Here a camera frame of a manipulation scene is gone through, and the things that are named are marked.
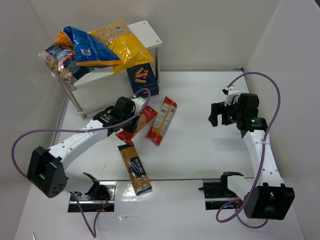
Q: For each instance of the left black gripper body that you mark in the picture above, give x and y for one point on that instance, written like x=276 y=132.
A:
x=133 y=124

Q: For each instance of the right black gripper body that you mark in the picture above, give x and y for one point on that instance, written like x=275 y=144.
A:
x=222 y=113

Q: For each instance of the red spaghetti pack black label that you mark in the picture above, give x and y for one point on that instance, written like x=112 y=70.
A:
x=146 y=116

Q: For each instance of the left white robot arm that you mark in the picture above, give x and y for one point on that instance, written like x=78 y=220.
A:
x=47 y=166

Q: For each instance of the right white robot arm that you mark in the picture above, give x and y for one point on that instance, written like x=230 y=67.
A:
x=268 y=197

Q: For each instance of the white two-tier shelf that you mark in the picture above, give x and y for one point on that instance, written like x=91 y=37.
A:
x=101 y=88

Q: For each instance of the dark blue Barilla pasta box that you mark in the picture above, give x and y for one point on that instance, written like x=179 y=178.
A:
x=142 y=76

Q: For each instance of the blue and orange pasta bag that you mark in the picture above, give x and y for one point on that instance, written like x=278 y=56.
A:
x=89 y=51

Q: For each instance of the yellow pasta bag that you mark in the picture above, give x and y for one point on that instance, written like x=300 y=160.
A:
x=121 y=40

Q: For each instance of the clear multicolour pasta bag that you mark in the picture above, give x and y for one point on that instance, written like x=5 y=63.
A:
x=62 y=62

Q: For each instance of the red spaghetti pack white label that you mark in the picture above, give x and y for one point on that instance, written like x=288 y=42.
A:
x=162 y=121

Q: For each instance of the dark blue spaghetti pack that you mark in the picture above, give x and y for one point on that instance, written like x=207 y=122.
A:
x=138 y=176

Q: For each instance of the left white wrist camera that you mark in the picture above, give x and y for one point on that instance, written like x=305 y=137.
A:
x=139 y=103

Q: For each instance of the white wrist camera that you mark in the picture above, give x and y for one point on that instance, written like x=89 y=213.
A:
x=230 y=92
x=139 y=103

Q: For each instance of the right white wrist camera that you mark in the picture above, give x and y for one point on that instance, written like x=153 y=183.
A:
x=230 y=92

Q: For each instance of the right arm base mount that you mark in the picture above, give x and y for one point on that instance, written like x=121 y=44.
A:
x=214 y=196

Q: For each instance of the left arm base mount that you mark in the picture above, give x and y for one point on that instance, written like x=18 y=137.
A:
x=103 y=198

